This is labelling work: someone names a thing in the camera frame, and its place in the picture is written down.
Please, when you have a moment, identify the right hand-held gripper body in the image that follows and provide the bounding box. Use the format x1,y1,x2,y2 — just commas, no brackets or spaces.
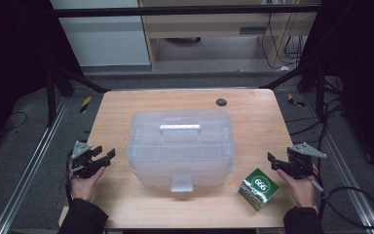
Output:
283,141,328,180

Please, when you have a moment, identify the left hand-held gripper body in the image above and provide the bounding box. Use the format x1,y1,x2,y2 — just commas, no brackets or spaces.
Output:
67,139,109,179

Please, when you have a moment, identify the green and white carton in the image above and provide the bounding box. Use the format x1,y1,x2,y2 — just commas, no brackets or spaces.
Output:
238,167,281,213

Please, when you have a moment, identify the clear plastic storage box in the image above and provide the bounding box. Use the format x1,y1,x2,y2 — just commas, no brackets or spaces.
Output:
125,109,237,193

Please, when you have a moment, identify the person's left hand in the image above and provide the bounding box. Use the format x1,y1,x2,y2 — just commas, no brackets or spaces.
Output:
69,165,107,203

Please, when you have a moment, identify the person's right hand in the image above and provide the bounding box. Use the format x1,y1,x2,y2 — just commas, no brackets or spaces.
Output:
276,163,319,210

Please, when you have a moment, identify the yellow and black tape strip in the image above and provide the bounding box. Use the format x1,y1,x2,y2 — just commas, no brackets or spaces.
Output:
79,95,93,114
286,93,307,108

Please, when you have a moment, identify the black metal stand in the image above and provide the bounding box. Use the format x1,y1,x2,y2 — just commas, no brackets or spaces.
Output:
44,62,110,129
260,59,327,121

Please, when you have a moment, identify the white cabinet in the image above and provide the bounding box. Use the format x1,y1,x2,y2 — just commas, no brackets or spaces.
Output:
49,0,152,68

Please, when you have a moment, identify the black curtain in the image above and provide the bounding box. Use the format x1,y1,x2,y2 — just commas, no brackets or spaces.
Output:
298,0,374,181
0,0,86,160

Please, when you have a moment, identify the light wooden desk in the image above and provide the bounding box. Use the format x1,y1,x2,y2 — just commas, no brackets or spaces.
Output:
137,0,323,70

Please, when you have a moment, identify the aluminium floor rail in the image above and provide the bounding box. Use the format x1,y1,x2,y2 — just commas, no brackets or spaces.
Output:
0,97,71,234
303,93,374,234

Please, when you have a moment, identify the thin black floor cable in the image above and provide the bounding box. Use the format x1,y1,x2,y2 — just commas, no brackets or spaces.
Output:
0,111,29,133

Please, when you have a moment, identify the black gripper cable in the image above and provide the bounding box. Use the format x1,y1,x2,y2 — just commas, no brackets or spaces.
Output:
310,176,374,230

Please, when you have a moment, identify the bundle of black desk cables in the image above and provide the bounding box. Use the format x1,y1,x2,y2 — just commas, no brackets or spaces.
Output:
260,12,308,71

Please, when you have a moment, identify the black horizontal frame bar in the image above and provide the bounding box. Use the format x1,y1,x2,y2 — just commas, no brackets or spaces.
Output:
52,4,321,19

